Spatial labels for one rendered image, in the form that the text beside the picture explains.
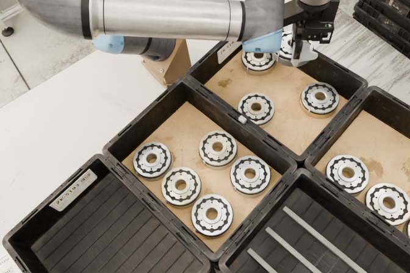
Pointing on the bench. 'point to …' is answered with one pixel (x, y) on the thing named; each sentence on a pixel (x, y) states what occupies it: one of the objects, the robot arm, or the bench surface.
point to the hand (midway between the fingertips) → (292, 55)
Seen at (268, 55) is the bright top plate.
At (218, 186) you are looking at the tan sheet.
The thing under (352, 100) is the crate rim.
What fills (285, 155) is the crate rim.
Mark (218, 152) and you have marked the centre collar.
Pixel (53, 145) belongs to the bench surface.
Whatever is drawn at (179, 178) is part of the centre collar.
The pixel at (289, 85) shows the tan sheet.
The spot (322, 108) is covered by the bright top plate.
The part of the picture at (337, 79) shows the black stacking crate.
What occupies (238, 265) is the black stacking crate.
